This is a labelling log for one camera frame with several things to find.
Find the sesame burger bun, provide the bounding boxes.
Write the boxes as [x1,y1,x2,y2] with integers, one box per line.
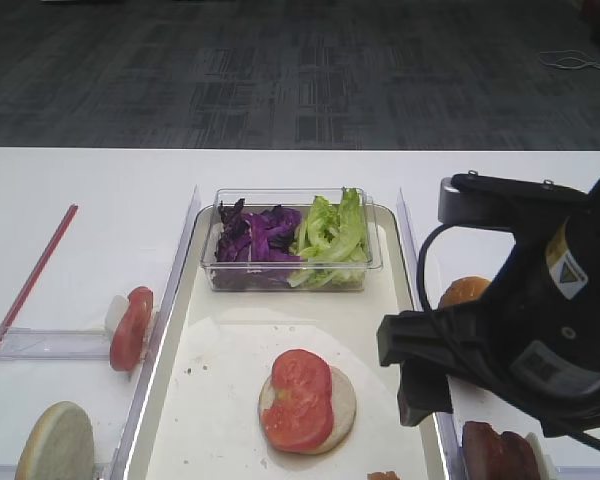
[438,276,491,308]

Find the white cord on floor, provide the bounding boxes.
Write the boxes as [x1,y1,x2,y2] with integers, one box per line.
[538,48,600,79]

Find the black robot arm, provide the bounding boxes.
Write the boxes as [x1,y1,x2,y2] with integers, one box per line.
[377,172,600,441]

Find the clear acrylic rail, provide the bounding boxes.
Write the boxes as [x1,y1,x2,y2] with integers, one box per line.
[396,187,466,480]
[103,184,201,479]

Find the right clear acrylic rail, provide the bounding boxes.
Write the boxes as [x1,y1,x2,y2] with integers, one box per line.
[396,187,466,480]

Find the bread slice on tray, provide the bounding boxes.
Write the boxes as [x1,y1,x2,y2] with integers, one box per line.
[258,366,357,455]

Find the green lettuce leaves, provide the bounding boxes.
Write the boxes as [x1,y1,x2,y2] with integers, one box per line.
[288,188,369,290]

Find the tomato slice on tray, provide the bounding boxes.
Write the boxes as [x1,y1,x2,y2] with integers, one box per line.
[260,349,334,453]

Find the white tomato pusher block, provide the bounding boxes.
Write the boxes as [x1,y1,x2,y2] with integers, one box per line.
[104,295,129,338]

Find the white meat pusher block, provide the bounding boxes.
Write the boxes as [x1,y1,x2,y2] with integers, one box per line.
[525,432,558,480]

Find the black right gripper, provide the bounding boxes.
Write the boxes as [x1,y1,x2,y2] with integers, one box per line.
[376,219,600,430]

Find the left clear acrylic rail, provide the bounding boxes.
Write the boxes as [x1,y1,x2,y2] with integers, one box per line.
[103,184,201,479]

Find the cream metal tray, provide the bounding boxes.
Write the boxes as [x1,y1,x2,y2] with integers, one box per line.
[130,206,429,479]

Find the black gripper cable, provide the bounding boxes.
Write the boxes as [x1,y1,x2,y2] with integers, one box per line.
[415,223,600,459]

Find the rear meat patty slices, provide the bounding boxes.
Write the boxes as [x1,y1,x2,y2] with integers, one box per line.
[500,431,541,480]

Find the left red straw strip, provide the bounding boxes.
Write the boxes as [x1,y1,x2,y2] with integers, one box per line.
[0,204,79,345]

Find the meat patty slice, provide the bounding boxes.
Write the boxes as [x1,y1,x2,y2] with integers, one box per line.
[462,421,504,480]

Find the upright tomato slices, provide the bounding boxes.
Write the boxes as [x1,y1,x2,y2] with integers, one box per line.
[109,286,154,372]

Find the clear tomato holder rack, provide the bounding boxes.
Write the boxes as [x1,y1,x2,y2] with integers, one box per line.
[0,327,111,361]

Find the purple cabbage leaves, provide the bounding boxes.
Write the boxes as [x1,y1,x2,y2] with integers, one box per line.
[215,198,302,262]

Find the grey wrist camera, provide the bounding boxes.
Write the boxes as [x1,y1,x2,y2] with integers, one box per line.
[438,172,587,232]

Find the orange sauce smear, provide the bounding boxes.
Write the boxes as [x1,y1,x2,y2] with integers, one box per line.
[367,471,400,480]

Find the upright bread slice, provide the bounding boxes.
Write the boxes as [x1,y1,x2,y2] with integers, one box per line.
[15,401,95,480]

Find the clear plastic salad box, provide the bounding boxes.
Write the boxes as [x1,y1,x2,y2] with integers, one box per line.
[200,187,383,292]

